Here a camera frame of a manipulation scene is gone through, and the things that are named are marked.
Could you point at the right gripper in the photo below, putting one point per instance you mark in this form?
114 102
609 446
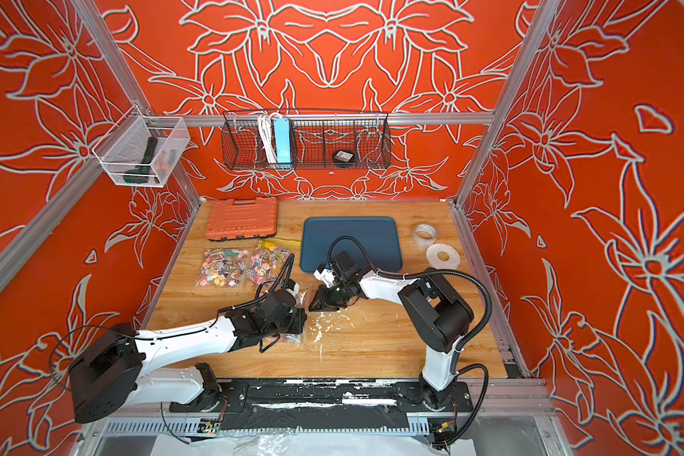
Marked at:
329 300

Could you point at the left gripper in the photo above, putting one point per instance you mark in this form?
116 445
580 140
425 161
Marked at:
300 318

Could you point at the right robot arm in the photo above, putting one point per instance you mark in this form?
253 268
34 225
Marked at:
439 314

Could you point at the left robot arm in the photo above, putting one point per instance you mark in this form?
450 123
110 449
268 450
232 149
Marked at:
125 367

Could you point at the orange tool case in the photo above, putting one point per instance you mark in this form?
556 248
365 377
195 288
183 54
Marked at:
233 219

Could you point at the clear tape roll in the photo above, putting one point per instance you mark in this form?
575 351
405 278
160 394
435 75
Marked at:
424 235

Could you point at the white tape roll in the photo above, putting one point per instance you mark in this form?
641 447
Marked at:
443 256

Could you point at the small black device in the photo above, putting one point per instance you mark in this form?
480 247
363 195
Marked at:
343 156

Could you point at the light blue power bank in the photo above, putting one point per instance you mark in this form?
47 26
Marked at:
283 141

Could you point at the green black screwdriver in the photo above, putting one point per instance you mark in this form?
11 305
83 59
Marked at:
139 174

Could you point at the clear acrylic box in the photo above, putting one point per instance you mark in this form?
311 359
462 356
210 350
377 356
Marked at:
122 146

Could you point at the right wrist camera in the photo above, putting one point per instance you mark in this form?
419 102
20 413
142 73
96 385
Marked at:
326 275

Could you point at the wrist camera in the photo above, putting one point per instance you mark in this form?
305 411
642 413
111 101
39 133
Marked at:
326 275
291 287

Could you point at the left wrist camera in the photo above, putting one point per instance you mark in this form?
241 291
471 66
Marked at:
291 287

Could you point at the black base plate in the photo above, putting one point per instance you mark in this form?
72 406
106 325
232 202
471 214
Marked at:
405 395

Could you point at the black wire basket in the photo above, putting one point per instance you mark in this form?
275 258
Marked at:
248 139

